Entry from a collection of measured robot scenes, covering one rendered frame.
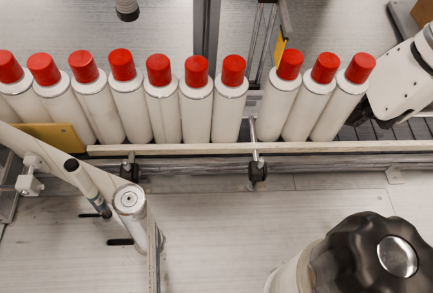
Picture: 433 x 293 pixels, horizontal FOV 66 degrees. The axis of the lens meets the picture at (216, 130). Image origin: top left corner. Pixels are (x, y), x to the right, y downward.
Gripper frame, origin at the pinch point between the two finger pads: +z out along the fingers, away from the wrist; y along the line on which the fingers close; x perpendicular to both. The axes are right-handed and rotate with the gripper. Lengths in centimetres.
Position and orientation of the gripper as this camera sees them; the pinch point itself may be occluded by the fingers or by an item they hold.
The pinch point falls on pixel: (356, 116)
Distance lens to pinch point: 64.4
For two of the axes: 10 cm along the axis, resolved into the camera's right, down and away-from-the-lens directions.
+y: 0.5, 8.5, -5.3
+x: 9.2, 1.7, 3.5
